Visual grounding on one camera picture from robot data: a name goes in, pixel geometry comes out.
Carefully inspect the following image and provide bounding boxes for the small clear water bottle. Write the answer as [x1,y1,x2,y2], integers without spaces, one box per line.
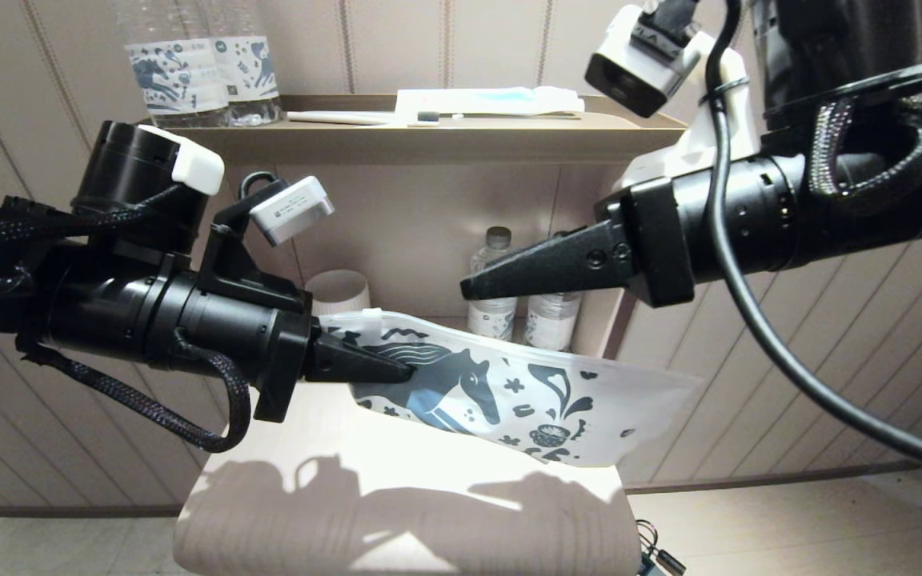
[467,226,521,343]
[525,232,583,353]

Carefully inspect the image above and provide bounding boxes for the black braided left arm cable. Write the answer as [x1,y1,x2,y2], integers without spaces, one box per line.
[17,334,252,454]
[0,184,183,269]

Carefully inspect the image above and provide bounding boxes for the large clear water bottle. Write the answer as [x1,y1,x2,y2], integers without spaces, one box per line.
[201,0,283,127]
[107,0,231,129]

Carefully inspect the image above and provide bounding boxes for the white toothbrush black bristles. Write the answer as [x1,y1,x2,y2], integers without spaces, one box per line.
[286,110,463,127]

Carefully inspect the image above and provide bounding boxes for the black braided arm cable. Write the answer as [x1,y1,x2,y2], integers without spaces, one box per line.
[0,184,183,269]
[17,334,252,454]
[809,96,922,201]

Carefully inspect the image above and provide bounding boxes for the smooth black right camera cable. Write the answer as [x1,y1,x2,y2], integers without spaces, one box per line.
[653,0,922,481]

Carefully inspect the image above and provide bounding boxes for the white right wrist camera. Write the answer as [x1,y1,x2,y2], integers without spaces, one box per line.
[585,4,706,119]

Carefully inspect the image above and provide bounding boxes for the white right camera bracket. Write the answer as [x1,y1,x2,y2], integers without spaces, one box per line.
[617,32,760,193]

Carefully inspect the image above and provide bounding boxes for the short black left camera cable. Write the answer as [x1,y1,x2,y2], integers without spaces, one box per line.
[239,170,278,201]

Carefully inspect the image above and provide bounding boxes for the white blue packet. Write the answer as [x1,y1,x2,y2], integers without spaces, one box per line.
[394,86,586,118]

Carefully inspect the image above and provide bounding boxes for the white blue horse pouch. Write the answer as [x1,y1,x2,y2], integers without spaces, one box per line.
[319,308,706,469]

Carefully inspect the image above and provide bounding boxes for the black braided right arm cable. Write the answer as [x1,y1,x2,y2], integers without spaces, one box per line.
[809,96,922,201]

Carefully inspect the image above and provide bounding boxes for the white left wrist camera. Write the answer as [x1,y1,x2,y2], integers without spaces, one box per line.
[249,176,335,247]

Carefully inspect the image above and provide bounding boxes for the black left camera bracket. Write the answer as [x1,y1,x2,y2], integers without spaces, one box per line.
[197,196,314,314]

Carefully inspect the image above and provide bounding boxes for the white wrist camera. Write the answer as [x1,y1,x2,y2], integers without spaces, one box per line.
[249,176,335,247]
[585,4,706,119]

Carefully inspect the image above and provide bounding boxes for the white ribbed mug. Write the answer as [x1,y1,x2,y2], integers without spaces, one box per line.
[305,270,371,317]

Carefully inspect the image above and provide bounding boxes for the brown open shelf cabinet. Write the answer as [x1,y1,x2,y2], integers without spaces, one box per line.
[114,94,697,361]

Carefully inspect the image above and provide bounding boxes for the black key bundle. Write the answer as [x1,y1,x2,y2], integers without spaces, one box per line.
[633,520,687,576]

